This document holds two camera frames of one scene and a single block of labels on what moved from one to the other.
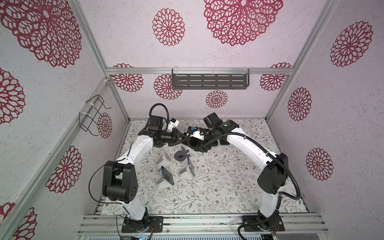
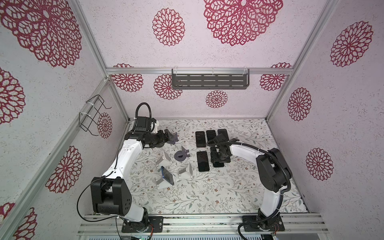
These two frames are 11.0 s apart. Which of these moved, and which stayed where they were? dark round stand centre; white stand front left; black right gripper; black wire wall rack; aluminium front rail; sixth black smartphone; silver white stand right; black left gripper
Moved: black left gripper; black right gripper
Stayed: black wire wall rack; sixth black smartphone; aluminium front rail; dark round stand centre; white stand front left; silver white stand right
